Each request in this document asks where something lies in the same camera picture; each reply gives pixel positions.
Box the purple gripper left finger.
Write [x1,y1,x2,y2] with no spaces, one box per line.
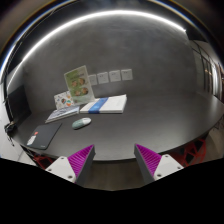
[45,144,97,186]

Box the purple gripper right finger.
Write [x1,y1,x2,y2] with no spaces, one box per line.
[133,143,185,186]

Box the pale green computer mouse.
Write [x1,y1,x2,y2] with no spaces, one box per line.
[72,118,91,130]

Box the black mouse pad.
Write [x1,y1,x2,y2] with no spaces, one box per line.
[26,123,61,150]

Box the white book with blue band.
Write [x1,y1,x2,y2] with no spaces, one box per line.
[80,95,127,114]

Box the colourful small card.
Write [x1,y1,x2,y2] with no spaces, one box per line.
[54,91,74,109]

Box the green standing brochure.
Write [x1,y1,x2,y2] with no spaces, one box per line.
[64,66,95,105]

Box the black monitor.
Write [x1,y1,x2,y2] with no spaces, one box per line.
[8,85,32,126]

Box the curved ceiling light strip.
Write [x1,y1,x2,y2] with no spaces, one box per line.
[0,10,185,82]

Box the red table frame left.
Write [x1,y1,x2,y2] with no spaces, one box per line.
[25,150,54,169]

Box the red table frame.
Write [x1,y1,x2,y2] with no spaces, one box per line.
[25,150,54,169]
[170,139,206,167]

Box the red table frame right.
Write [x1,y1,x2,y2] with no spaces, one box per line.
[170,139,206,167]

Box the white wall paper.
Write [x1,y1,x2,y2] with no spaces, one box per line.
[89,74,98,86]
[109,70,121,82]
[121,69,133,81]
[97,72,109,84]

